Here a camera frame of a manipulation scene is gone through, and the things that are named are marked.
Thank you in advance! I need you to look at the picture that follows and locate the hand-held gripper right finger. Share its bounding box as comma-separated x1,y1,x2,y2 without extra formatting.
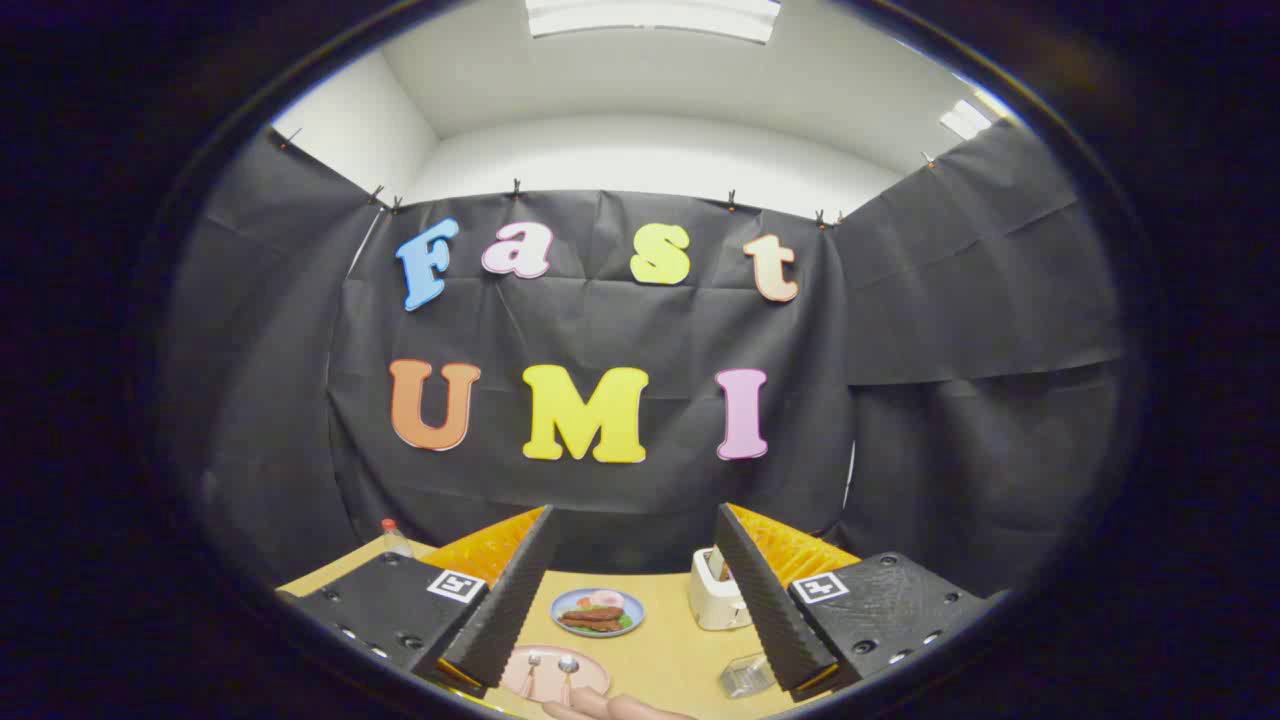
713,502,996,703

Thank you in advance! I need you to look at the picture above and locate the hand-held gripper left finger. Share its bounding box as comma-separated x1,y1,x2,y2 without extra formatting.
283,505,558,699

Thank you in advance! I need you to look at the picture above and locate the white toaster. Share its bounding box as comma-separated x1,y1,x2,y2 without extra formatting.
690,547,753,632

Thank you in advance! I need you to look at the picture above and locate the blue round plate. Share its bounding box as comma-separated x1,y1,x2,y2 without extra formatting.
550,588,646,638

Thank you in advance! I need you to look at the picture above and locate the pink round plate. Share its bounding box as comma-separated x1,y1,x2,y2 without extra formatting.
500,645,611,703

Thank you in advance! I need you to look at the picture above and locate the row of small cloth clips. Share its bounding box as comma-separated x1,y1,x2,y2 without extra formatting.
280,125,941,231

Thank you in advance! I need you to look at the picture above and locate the small ceiling light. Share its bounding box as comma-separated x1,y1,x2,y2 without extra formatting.
938,98,994,141

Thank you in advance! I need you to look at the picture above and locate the long ceiling light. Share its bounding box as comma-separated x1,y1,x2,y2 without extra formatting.
525,0,782,45

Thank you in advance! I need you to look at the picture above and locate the wire cutlery basket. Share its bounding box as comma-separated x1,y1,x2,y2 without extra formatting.
720,653,777,699

